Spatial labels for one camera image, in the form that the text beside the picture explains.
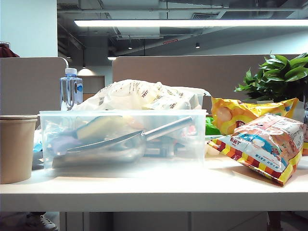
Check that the metal ice scoop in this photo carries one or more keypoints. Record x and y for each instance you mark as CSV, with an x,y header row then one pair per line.
x,y
108,154

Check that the black labelled box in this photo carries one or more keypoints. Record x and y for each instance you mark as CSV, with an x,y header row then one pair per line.
x,y
163,149

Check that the transparent plastic storage box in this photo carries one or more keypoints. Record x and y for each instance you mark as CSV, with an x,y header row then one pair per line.
x,y
120,172

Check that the white printed plastic bag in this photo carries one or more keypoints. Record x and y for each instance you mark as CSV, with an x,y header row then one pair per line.
x,y
130,93

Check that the red white small packet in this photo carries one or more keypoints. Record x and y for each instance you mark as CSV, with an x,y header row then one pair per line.
x,y
192,130

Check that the brown wide desk partition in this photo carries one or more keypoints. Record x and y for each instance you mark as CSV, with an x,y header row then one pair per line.
x,y
180,72

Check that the translucent tub with lid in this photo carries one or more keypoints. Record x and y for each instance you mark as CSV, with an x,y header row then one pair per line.
x,y
202,92

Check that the yellow sponge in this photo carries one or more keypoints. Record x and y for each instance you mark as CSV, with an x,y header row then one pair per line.
x,y
98,126

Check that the green plastic bag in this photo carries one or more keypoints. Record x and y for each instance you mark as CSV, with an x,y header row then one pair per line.
x,y
211,127

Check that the wooden background cabinet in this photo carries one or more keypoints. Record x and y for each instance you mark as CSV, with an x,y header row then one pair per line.
x,y
93,86

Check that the red ceiling sign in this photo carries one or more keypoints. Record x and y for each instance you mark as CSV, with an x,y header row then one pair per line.
x,y
171,42

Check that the yellow orange snack bag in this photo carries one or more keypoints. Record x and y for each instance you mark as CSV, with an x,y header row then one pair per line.
x,y
231,113

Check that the black ceiling spotlight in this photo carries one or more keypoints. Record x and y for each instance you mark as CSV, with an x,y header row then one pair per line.
x,y
197,45

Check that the clear water bottle white cap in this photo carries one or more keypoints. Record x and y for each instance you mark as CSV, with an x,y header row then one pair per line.
x,y
71,91

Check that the purple cloth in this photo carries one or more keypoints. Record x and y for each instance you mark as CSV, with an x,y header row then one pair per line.
x,y
62,145

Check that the long ceiling light strip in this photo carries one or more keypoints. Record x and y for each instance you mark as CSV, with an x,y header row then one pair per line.
x,y
192,22

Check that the cartoon print snack bag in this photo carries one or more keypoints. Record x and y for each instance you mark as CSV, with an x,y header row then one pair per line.
x,y
264,144

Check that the light blue plastic bag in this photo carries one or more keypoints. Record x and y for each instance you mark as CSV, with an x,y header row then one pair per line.
x,y
38,144

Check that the grey desk partition rounded corner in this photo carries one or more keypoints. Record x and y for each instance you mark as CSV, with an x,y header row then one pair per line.
x,y
29,86

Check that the green leafy potted plant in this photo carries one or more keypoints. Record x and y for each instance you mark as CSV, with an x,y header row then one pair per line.
x,y
279,77

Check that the brown paper cup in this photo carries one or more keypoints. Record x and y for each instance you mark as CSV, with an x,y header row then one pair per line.
x,y
16,149

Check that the white sneaker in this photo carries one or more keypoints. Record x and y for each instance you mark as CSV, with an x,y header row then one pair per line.
x,y
45,222

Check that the dark red garment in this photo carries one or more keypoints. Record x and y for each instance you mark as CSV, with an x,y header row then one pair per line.
x,y
6,51

